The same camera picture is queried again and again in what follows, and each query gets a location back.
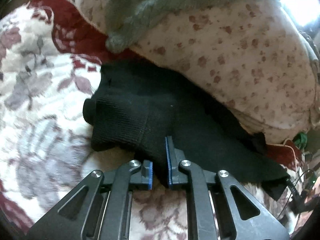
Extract black pants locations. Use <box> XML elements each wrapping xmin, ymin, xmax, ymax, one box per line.
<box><xmin>83</xmin><ymin>60</ymin><xmax>289</xmax><ymax>200</ymax></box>

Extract beige spotted pillow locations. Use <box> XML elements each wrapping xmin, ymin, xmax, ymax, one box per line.
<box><xmin>70</xmin><ymin>0</ymin><xmax>319</xmax><ymax>143</ymax></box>

